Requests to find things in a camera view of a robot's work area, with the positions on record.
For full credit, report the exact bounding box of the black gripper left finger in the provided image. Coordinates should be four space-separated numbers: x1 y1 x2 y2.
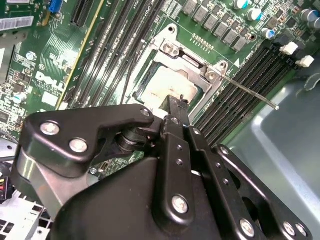
14 94 196 223

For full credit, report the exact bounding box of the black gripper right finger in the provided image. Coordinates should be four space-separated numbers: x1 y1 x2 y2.
180 98 315 240

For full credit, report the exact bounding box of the silver CPU plate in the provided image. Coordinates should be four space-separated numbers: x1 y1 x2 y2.
139 65 199 111

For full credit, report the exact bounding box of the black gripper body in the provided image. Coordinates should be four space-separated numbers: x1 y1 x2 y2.
51 154 235 240

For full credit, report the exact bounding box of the metal socket cover frame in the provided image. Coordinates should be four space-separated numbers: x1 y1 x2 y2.
131 53 216 120

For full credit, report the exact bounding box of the thin wire locking lever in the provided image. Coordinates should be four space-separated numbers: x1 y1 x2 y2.
121 38 147 105
218 73 281 111

